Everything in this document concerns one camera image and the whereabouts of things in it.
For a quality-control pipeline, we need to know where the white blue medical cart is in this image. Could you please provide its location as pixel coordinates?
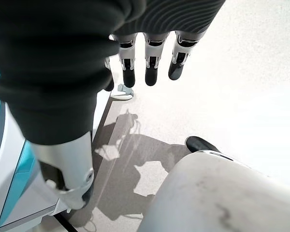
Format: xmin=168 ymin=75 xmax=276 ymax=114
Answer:
xmin=0 ymin=66 xmax=112 ymax=232

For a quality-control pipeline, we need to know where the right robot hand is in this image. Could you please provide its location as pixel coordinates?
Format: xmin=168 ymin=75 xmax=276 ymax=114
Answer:
xmin=0 ymin=0 xmax=227 ymax=211

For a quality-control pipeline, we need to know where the white cart caster wheel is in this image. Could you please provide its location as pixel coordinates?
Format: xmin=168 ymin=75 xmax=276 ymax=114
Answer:
xmin=110 ymin=83 xmax=135 ymax=101

